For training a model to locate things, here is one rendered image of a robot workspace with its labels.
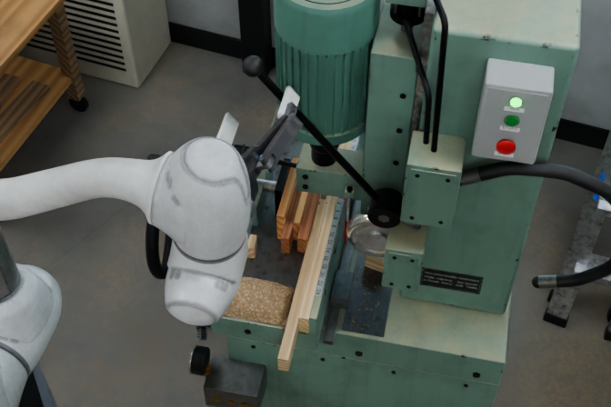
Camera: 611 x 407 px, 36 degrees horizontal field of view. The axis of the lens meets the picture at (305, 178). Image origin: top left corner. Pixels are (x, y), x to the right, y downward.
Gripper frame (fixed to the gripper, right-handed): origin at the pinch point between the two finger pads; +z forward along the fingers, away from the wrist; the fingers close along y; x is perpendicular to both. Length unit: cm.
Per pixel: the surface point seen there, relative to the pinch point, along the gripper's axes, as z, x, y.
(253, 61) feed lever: -0.4, 9.1, 6.2
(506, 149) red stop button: -3.9, -22.1, 34.1
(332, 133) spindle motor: 6.5, -14.6, 2.8
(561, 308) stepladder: 59, -143, -20
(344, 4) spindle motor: 8.1, 6.7, 20.5
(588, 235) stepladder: 63, -120, 0
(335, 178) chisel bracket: 10.8, -28.2, -7.7
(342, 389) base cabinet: -8, -70, -32
